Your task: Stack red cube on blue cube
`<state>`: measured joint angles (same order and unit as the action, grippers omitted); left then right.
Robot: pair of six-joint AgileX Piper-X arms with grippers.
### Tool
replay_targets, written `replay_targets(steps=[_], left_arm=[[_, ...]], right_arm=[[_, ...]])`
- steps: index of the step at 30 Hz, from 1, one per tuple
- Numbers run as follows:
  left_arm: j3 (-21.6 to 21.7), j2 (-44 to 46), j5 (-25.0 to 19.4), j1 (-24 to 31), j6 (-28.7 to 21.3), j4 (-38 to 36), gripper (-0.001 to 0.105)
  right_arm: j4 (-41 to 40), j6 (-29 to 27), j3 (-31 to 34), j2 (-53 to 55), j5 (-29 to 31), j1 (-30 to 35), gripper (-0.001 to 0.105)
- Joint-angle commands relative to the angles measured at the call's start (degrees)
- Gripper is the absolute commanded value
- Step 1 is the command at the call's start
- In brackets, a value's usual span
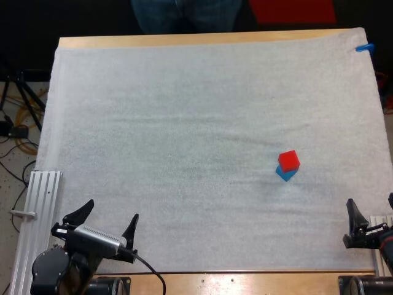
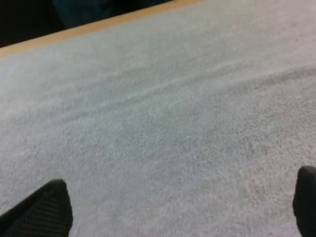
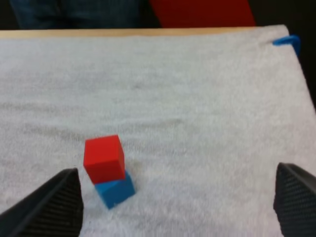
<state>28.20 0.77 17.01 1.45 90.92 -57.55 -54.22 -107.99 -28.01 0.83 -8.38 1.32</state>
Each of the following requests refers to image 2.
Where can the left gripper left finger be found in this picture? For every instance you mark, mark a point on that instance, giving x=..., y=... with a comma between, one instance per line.
x=44, y=212

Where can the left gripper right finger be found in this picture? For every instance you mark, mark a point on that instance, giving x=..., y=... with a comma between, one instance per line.
x=306, y=197

